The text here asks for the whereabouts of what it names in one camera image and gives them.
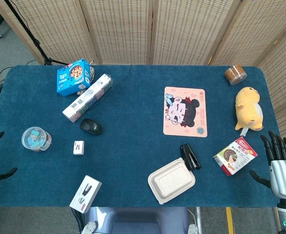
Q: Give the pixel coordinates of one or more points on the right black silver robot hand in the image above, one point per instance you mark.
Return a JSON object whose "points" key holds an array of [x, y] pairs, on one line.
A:
{"points": [[282, 178]]}

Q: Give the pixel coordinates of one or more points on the black computer mouse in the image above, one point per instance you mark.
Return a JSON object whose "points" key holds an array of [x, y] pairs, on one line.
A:
{"points": [[91, 126]]}

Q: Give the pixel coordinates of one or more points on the pink cartoon mouse pad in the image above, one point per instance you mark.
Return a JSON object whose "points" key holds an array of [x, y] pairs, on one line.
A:
{"points": [[185, 112]]}

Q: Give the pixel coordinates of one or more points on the red green food box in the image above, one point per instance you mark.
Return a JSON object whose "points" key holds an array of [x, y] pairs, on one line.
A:
{"points": [[235, 156]]}

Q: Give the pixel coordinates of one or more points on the clear jar of binder clips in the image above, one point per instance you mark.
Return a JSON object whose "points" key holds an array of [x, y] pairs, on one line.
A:
{"points": [[35, 139]]}

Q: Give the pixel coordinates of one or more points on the yellow plush toy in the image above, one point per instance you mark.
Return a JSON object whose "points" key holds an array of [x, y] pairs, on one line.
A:
{"points": [[248, 108]]}

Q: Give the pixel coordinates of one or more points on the small white staple box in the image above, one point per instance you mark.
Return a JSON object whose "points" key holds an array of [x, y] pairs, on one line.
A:
{"points": [[78, 147]]}

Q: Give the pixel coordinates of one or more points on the black stapler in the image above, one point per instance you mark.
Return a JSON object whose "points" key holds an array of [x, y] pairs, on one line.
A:
{"points": [[191, 157]]}

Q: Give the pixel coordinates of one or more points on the white stapler box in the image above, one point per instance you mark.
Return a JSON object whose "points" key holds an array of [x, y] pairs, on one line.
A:
{"points": [[85, 193]]}

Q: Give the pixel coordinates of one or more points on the beige takeout container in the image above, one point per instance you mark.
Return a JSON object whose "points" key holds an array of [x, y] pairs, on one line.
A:
{"points": [[170, 181]]}

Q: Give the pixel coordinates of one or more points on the clear jar of cookies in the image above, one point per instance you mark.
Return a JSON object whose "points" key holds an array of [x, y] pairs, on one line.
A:
{"points": [[235, 74]]}

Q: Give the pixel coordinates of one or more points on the long white tissue pack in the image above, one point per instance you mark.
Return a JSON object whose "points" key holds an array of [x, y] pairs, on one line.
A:
{"points": [[88, 97]]}

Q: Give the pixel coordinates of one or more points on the blue cookie box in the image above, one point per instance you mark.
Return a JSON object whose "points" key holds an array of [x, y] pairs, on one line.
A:
{"points": [[72, 78]]}

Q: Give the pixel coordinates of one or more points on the black tripod stand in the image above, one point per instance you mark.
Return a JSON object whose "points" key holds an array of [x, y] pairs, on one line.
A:
{"points": [[33, 40]]}

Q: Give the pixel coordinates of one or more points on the blue tablecloth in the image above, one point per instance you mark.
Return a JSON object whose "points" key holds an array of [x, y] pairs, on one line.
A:
{"points": [[123, 146]]}

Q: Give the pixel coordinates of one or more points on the blue grey robot torso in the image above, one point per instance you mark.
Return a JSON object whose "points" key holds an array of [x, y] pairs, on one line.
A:
{"points": [[138, 221]]}

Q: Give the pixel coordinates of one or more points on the wicker folding screen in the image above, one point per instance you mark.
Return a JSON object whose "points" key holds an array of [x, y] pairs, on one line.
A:
{"points": [[120, 29]]}

